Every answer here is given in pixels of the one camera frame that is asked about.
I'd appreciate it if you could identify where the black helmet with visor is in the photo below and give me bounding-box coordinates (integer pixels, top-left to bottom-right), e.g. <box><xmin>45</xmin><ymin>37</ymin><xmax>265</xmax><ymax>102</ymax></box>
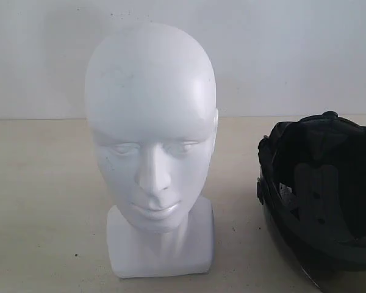
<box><xmin>257</xmin><ymin>111</ymin><xmax>366</xmax><ymax>292</ymax></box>

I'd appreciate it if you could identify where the white mannequin head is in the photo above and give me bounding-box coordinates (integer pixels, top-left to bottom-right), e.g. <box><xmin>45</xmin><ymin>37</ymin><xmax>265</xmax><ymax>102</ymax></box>
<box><xmin>84</xmin><ymin>23</ymin><xmax>218</xmax><ymax>278</ymax></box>

